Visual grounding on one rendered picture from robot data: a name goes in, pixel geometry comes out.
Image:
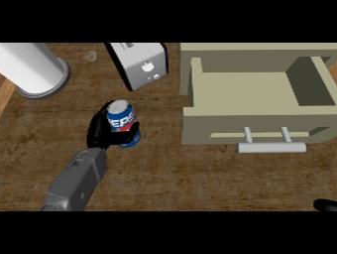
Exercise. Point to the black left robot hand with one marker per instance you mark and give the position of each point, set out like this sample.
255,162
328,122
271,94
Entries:
97,132

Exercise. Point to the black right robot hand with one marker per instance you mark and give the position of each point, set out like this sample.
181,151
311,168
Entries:
331,205

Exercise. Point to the blue soda can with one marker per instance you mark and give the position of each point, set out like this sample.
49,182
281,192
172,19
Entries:
122,119

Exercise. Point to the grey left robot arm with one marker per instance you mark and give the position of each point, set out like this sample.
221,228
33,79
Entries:
76,182

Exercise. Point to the beige open drawer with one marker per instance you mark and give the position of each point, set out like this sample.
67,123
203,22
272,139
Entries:
259,109

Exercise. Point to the white toaster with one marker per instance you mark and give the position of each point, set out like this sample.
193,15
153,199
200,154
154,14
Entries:
144,64

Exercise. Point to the beige cabinet body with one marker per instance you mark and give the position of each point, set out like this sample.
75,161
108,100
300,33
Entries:
269,51

